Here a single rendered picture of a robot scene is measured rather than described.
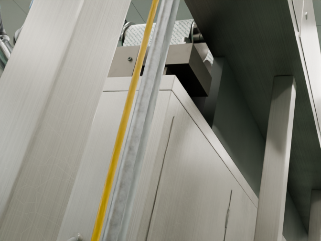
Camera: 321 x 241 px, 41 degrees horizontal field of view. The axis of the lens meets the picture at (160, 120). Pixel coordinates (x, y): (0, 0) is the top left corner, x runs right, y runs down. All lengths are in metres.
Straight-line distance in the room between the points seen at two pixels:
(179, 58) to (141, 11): 2.91
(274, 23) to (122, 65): 0.40
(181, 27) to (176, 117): 0.50
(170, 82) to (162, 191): 0.24
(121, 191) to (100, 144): 0.45
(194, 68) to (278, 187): 0.39
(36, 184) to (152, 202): 0.57
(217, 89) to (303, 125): 0.50
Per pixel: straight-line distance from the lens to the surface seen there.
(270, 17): 1.13
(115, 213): 0.50
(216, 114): 1.20
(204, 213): 1.14
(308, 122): 1.60
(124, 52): 1.11
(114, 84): 1.01
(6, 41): 1.75
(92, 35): 0.37
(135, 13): 3.99
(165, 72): 1.05
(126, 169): 0.51
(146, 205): 0.84
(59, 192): 0.33
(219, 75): 1.25
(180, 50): 1.06
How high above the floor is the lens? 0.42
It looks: 24 degrees up
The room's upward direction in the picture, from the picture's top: 13 degrees clockwise
